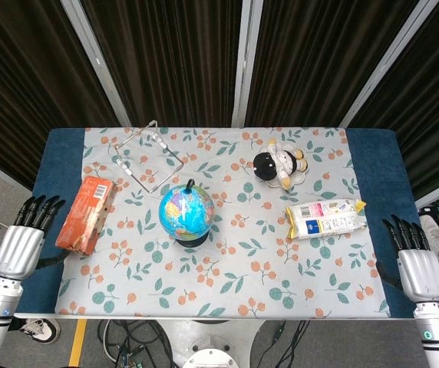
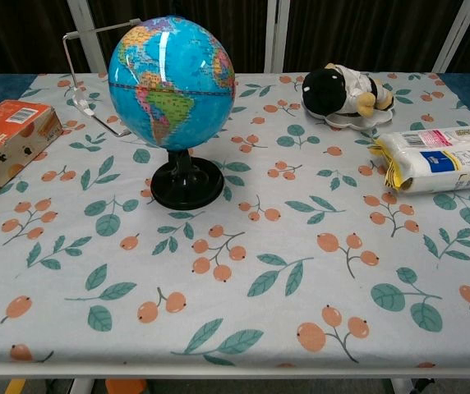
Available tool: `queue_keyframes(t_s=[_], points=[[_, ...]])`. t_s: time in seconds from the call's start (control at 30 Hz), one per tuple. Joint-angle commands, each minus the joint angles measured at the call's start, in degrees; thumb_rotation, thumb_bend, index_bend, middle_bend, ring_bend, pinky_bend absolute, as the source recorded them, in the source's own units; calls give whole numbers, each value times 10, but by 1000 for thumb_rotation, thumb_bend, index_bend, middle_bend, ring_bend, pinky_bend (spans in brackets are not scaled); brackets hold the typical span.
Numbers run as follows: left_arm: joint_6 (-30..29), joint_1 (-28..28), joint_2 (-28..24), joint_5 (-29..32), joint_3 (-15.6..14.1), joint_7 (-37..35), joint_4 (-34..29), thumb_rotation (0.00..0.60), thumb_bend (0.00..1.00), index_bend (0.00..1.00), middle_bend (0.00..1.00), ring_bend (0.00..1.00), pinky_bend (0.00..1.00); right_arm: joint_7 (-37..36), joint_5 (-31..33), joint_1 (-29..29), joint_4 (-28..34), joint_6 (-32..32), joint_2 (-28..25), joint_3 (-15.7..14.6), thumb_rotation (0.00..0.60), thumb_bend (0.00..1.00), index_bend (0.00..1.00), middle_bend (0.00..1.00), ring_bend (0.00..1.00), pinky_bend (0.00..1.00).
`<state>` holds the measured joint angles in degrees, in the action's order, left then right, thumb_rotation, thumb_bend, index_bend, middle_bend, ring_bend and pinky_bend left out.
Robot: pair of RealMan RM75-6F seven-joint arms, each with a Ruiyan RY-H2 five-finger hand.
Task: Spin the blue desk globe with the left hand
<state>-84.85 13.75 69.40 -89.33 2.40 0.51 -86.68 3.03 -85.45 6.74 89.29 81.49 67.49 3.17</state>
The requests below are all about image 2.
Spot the black plastic globe stand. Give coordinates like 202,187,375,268
150,148,225,211

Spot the orange cardboard box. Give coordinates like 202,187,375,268
0,99,64,215

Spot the silver wire stand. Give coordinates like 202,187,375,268
62,17,142,136

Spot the white metal frame post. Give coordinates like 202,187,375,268
68,0,108,74
262,0,290,74
431,0,470,74

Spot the black and white plush toy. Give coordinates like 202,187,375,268
302,62,395,121

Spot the white cloud-shaped plate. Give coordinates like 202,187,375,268
301,101,394,131

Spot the blue world globe ball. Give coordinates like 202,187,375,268
108,15,236,152

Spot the packaged white plastic bag roll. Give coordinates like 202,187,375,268
368,125,470,195

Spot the floral fruit print tablecloth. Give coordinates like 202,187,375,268
0,71,470,369

